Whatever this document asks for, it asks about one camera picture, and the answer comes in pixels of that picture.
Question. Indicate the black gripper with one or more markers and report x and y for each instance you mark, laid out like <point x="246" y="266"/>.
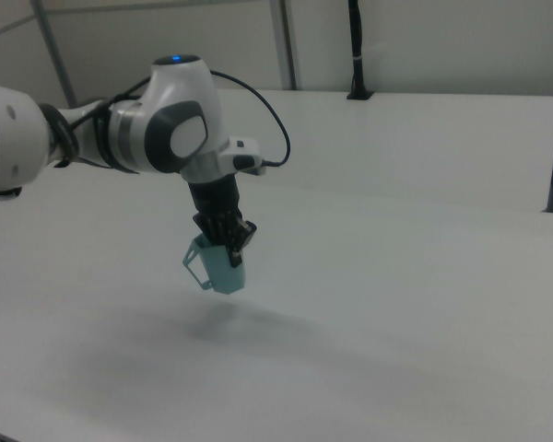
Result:
<point x="214" y="202"/>

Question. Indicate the light blue faceted cup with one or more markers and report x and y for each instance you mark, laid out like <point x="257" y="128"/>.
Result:
<point x="223" y="271"/>

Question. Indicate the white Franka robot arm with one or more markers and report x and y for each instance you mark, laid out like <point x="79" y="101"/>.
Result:
<point x="175" y="106"/>

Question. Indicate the white box on wrist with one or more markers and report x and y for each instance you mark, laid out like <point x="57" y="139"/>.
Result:
<point x="239" y="154"/>

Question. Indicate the black clamp pole stand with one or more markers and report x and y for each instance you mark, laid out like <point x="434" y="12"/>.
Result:
<point x="358" y="46"/>

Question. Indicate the grey metal frame post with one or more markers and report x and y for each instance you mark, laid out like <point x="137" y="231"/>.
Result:
<point x="289" y="46"/>
<point x="55" y="50"/>

